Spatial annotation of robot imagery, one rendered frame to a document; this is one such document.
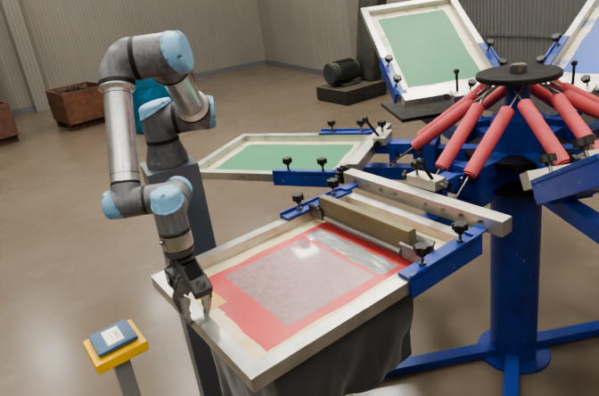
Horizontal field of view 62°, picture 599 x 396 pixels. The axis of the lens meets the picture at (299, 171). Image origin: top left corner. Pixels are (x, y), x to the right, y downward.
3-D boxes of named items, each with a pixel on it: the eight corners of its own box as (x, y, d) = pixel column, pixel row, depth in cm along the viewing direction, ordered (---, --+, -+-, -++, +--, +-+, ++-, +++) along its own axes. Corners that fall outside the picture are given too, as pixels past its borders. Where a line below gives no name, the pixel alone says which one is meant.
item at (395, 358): (301, 482, 131) (278, 353, 116) (293, 473, 134) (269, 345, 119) (419, 389, 155) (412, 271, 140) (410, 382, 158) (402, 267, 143)
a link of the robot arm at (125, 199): (83, 35, 131) (97, 218, 122) (125, 28, 132) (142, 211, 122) (101, 53, 143) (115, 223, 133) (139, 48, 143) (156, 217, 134)
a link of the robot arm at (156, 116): (149, 135, 185) (139, 99, 180) (184, 129, 185) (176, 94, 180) (141, 144, 173) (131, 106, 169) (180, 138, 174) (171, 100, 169)
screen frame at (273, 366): (253, 393, 106) (250, 379, 104) (153, 286, 151) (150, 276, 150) (480, 248, 147) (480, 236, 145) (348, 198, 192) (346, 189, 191)
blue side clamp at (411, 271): (413, 299, 130) (411, 276, 128) (398, 292, 134) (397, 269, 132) (482, 253, 146) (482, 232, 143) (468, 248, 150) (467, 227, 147)
